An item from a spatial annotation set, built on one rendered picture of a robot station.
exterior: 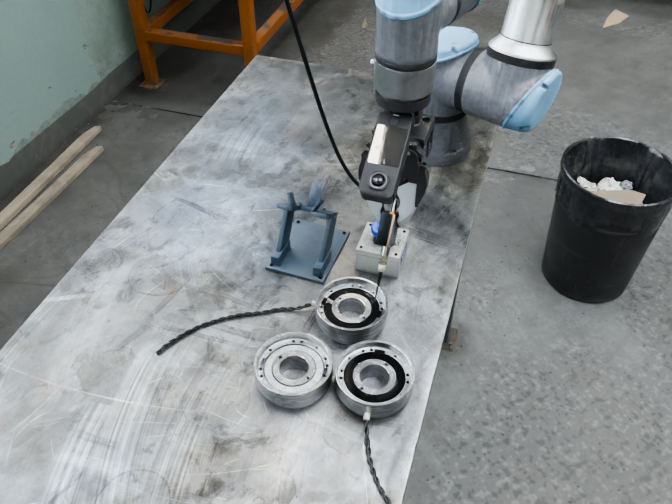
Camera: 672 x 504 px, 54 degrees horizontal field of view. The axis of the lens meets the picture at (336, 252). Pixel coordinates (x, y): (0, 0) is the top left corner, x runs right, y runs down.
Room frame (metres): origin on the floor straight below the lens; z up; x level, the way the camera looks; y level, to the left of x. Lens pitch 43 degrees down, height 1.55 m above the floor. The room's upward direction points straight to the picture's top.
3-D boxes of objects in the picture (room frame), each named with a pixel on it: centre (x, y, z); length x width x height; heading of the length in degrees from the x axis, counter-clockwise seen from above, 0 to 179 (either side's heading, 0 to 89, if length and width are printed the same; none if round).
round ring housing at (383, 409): (0.52, -0.05, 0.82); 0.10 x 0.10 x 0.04
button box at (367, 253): (0.78, -0.08, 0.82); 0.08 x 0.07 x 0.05; 162
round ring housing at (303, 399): (0.54, 0.06, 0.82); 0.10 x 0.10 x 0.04
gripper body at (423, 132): (0.75, -0.09, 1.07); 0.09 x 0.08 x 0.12; 160
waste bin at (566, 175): (1.54, -0.82, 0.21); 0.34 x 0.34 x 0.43
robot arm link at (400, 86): (0.74, -0.08, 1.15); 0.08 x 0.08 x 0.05
